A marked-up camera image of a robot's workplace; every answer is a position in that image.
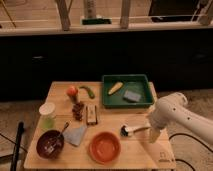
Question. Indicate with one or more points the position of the brown grape bunch toy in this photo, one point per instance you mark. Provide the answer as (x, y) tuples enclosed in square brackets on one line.
[(77, 111)]

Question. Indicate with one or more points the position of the brown wooden block toy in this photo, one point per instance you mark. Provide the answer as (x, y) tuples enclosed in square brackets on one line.
[(91, 117)]

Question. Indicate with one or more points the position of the black pole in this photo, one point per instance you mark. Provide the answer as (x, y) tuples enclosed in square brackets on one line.
[(15, 155)]

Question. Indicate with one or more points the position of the orange tomato toy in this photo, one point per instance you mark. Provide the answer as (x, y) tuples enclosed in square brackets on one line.
[(72, 91)]

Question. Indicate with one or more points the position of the yellow corn cob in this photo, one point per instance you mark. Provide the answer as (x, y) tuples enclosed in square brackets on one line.
[(115, 88)]

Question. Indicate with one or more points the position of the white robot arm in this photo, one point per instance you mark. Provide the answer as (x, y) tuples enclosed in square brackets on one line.
[(173, 108)]

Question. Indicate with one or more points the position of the dark brown bowl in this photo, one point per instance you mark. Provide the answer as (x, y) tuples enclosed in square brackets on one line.
[(43, 142)]

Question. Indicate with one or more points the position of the green base object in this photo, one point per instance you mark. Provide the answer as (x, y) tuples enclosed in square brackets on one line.
[(96, 21)]

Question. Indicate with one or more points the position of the green plastic tray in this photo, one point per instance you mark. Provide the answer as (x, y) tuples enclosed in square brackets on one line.
[(137, 83)]

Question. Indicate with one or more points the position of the grey cloth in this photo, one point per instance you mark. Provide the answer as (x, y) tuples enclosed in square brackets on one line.
[(74, 136)]

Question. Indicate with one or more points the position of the red bowl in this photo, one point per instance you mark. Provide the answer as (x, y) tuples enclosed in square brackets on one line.
[(104, 148)]

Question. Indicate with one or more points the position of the green chili pepper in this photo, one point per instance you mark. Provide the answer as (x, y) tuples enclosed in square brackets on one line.
[(89, 91)]

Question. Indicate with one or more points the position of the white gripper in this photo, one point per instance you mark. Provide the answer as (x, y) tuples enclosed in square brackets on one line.
[(154, 134)]

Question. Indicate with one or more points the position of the metal spoon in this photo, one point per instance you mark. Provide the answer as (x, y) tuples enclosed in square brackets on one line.
[(60, 133)]

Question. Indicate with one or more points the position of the clear cup with lid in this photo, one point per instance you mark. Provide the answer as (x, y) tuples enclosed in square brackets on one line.
[(47, 113)]

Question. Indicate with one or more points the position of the blue sponge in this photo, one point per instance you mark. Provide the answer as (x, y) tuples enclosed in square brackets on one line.
[(132, 96)]

